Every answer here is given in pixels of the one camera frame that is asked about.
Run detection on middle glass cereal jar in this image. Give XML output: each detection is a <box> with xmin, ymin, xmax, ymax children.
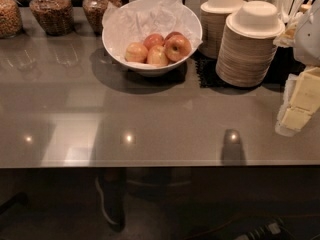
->
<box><xmin>29</xmin><ymin>0</ymin><xmax>74</xmax><ymax>36</ymax></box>

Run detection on stack paper bowls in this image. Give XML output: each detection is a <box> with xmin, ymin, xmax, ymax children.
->
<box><xmin>199</xmin><ymin>0</ymin><xmax>244</xmax><ymax>59</ymax></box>
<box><xmin>216</xmin><ymin>1</ymin><xmax>284</xmax><ymax>88</ymax></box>

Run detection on white ceramic bowl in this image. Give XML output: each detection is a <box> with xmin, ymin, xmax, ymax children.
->
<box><xmin>101</xmin><ymin>0</ymin><xmax>203</xmax><ymax>78</ymax></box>

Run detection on front stack paper bowls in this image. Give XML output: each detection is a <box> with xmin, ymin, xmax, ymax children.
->
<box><xmin>216</xmin><ymin>1</ymin><xmax>284</xmax><ymax>88</ymax></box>

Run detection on red apple back middle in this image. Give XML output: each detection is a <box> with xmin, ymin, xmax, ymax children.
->
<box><xmin>143</xmin><ymin>33</ymin><xmax>164</xmax><ymax>50</ymax></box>

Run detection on yellow apple front middle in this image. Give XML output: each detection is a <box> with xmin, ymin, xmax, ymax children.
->
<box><xmin>147</xmin><ymin>45</ymin><xmax>169</xmax><ymax>67</ymax></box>

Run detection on white paper bowl liner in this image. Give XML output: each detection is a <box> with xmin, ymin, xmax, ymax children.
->
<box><xmin>101</xmin><ymin>0</ymin><xmax>204</xmax><ymax>66</ymax></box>

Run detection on yellow apple left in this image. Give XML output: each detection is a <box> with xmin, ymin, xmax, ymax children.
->
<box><xmin>125</xmin><ymin>42</ymin><xmax>148</xmax><ymax>63</ymax></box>

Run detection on red apple back right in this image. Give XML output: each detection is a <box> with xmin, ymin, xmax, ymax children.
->
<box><xmin>164</xmin><ymin>31</ymin><xmax>183</xmax><ymax>42</ymax></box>

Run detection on right glass cereal jar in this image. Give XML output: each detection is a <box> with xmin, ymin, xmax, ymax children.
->
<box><xmin>82</xmin><ymin>0</ymin><xmax>122</xmax><ymax>34</ymax></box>

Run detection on red yellow apple front right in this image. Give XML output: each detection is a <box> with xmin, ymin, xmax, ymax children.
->
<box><xmin>165</xmin><ymin>35</ymin><xmax>192</xmax><ymax>62</ymax></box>

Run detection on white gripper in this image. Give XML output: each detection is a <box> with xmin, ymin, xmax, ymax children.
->
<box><xmin>275</xmin><ymin>0</ymin><xmax>320</xmax><ymax>137</ymax></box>

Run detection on rear stack paper bowls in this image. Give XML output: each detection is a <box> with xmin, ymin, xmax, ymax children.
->
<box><xmin>199</xmin><ymin>0</ymin><xmax>244</xmax><ymax>59</ymax></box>

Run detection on left glass cereal jar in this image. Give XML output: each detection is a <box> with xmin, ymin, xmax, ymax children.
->
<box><xmin>0</xmin><ymin>0</ymin><xmax>23</xmax><ymax>38</ymax></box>

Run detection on black mesh mat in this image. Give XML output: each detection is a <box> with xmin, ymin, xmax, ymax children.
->
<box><xmin>193</xmin><ymin>48</ymin><xmax>305</xmax><ymax>88</ymax></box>

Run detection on glass cereal jar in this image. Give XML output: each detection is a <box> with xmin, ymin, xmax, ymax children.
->
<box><xmin>82</xmin><ymin>0</ymin><xmax>122</xmax><ymax>34</ymax></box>
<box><xmin>0</xmin><ymin>0</ymin><xmax>23</xmax><ymax>38</ymax></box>
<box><xmin>29</xmin><ymin>0</ymin><xmax>74</xmax><ymax>36</ymax></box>

